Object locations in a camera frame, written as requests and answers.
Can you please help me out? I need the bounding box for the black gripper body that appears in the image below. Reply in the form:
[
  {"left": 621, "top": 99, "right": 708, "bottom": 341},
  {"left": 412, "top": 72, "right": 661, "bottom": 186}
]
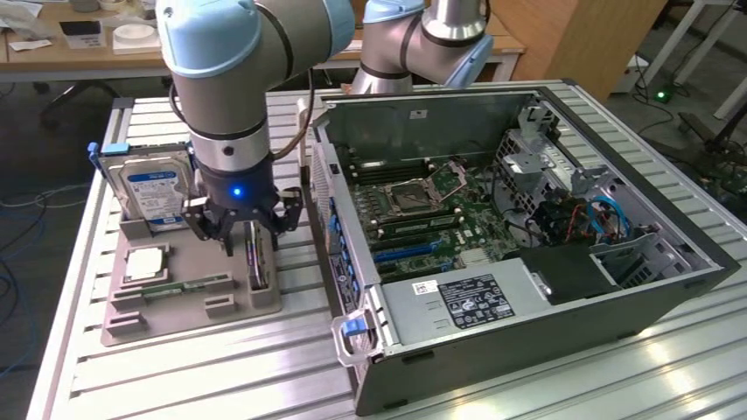
[{"left": 194, "top": 152, "right": 286, "bottom": 222}]

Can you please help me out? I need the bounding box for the graphics card with fan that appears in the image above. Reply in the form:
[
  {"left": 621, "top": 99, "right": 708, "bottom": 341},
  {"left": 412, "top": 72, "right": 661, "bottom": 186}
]
[{"left": 242, "top": 220, "right": 275, "bottom": 291}]

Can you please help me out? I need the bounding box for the hard disk in blue caddy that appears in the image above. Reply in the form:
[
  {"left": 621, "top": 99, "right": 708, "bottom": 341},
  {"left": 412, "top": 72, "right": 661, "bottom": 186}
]
[{"left": 87, "top": 140, "right": 201, "bottom": 232}]

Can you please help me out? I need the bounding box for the grey parts rack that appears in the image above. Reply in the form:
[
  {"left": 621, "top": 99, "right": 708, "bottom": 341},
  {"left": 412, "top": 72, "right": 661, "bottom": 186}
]
[{"left": 99, "top": 213, "right": 286, "bottom": 349}]

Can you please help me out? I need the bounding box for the silver CPU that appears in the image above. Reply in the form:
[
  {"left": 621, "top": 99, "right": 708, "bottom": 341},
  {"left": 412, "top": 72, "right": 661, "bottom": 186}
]
[{"left": 125, "top": 248, "right": 169, "bottom": 282}]

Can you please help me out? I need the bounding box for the green RAM stick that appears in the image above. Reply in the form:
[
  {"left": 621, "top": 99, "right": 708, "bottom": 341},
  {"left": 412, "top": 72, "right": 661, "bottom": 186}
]
[{"left": 143, "top": 278, "right": 227, "bottom": 299}]

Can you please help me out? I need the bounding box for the CPU socket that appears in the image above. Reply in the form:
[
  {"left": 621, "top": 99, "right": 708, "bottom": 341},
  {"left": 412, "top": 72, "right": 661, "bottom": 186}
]
[{"left": 389, "top": 178, "right": 437, "bottom": 212}]

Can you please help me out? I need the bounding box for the blue expansion slot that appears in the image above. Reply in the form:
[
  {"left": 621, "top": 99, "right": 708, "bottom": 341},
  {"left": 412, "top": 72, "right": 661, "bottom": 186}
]
[{"left": 371, "top": 244, "right": 441, "bottom": 264}]

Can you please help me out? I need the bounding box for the metal socket cover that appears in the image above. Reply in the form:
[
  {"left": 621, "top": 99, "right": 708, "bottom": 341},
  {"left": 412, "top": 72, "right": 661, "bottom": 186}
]
[{"left": 429, "top": 159, "right": 470, "bottom": 188}]

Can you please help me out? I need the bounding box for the grey power supply unit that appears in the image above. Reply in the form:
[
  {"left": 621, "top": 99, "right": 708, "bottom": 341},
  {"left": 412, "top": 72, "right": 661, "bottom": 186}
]
[{"left": 378, "top": 257, "right": 554, "bottom": 345}]

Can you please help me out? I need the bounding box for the green motherboard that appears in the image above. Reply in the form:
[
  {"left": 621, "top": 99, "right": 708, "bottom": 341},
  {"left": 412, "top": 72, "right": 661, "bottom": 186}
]
[{"left": 350, "top": 157, "right": 525, "bottom": 282}]

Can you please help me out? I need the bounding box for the white box with tape roll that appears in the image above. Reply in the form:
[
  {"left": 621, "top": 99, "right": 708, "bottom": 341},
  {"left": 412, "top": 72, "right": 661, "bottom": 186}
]
[{"left": 111, "top": 24, "right": 163, "bottom": 56}]

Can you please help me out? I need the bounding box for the metal disk bay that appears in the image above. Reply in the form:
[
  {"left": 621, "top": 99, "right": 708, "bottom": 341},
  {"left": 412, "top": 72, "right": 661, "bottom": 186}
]
[{"left": 494, "top": 128, "right": 577, "bottom": 212}]

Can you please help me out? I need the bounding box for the wooden desk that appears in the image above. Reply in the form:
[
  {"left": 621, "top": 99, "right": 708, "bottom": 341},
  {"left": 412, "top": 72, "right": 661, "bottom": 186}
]
[{"left": 0, "top": 0, "right": 528, "bottom": 85}]

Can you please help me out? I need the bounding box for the white box with black top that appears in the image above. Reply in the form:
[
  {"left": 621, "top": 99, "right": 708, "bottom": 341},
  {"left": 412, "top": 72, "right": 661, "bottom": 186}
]
[{"left": 59, "top": 20, "right": 109, "bottom": 50}]

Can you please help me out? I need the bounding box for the white paper tag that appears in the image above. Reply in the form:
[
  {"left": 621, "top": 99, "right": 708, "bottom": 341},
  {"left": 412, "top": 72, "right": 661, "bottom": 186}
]
[{"left": 7, "top": 38, "right": 54, "bottom": 52}]

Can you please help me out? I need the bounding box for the black plastic shroud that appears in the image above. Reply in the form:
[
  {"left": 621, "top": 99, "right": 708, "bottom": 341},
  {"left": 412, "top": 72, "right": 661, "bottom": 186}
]
[{"left": 521, "top": 244, "right": 622, "bottom": 305}]

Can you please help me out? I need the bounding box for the open black PC case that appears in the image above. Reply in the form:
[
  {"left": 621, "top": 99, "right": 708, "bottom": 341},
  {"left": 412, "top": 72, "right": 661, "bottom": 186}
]
[{"left": 295, "top": 85, "right": 744, "bottom": 417}]

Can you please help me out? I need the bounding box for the wooden cabinet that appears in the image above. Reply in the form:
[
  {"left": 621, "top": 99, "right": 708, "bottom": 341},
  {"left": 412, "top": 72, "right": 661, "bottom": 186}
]
[{"left": 513, "top": 0, "right": 670, "bottom": 102}]

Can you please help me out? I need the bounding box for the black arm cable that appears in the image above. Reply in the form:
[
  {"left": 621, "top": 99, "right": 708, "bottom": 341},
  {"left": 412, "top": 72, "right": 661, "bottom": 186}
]
[{"left": 269, "top": 65, "right": 321, "bottom": 159}]

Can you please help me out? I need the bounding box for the blue floor cable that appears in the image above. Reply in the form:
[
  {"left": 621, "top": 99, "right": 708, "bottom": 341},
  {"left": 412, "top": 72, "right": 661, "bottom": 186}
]
[{"left": 0, "top": 183, "right": 90, "bottom": 378}]

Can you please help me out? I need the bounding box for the blue disk wire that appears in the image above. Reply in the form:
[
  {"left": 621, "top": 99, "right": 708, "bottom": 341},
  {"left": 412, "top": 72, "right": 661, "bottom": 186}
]
[{"left": 588, "top": 198, "right": 633, "bottom": 241}]

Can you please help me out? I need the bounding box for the white table frame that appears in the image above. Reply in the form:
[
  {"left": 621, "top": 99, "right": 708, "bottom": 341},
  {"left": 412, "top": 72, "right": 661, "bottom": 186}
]
[{"left": 641, "top": 0, "right": 747, "bottom": 120}]

